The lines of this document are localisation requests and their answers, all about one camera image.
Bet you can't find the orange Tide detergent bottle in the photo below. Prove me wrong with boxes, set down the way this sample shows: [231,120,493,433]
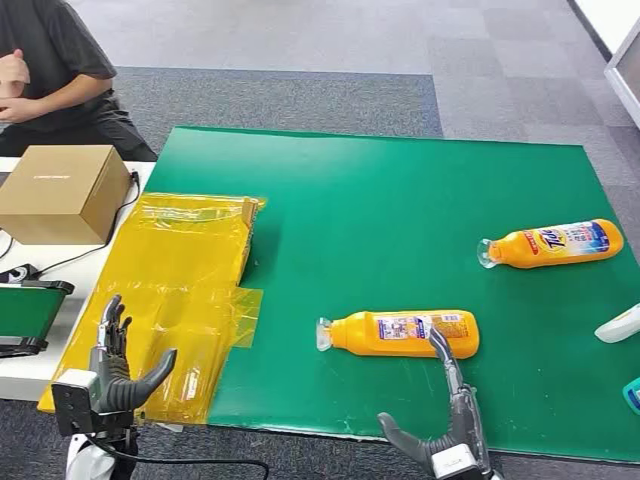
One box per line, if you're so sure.
[476,218,625,270]

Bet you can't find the teal plastic item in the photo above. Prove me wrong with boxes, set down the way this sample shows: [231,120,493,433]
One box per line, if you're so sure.
[622,376,640,418]

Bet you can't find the white plastic bottle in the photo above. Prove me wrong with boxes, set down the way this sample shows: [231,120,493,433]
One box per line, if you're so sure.
[593,303,640,345]

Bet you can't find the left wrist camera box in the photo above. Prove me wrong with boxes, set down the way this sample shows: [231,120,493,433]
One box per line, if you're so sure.
[51,369,104,439]

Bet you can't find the person's left hand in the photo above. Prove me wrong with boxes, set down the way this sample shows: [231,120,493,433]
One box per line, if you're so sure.
[0,96,27,125]

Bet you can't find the person's right hand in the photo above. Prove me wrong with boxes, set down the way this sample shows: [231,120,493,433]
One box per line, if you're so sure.
[0,48,32,101]

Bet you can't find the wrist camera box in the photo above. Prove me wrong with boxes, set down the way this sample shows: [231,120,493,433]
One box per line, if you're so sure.
[430,443,484,480]
[51,369,104,439]

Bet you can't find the person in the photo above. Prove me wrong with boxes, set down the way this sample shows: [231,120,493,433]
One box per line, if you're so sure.
[0,0,159,164]

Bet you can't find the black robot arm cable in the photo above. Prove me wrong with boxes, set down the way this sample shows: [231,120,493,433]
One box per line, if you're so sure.
[85,433,272,480]

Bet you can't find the green table mat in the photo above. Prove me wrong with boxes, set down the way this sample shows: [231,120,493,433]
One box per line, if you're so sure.
[143,125,640,465]

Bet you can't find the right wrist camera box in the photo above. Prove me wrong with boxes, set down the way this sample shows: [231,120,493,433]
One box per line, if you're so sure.
[430,443,484,480]

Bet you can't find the green black-framed conveyor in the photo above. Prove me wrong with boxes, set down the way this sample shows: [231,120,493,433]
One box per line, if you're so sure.
[0,279,76,360]

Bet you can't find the brown cardboard box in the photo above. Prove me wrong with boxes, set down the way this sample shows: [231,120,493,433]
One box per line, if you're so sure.
[0,144,134,247]

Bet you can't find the white framed board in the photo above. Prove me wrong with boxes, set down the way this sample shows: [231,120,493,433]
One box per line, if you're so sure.
[603,15,640,131]

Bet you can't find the small black device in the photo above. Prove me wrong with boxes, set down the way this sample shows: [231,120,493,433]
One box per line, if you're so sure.
[0,263,42,285]

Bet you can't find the yellow plastic film sheet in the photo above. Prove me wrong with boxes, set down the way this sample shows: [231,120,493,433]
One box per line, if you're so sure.
[37,192,267,426]

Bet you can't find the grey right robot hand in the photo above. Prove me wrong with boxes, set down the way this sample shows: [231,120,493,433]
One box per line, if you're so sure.
[377,327,494,480]

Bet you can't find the black power cable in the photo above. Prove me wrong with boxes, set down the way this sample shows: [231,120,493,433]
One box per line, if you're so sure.
[29,170,141,279]

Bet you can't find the orange bottle with back label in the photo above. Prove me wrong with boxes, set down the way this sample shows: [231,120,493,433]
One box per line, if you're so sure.
[315,309,481,360]

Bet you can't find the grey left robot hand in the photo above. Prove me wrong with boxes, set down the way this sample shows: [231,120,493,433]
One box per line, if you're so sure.
[88,294,178,427]

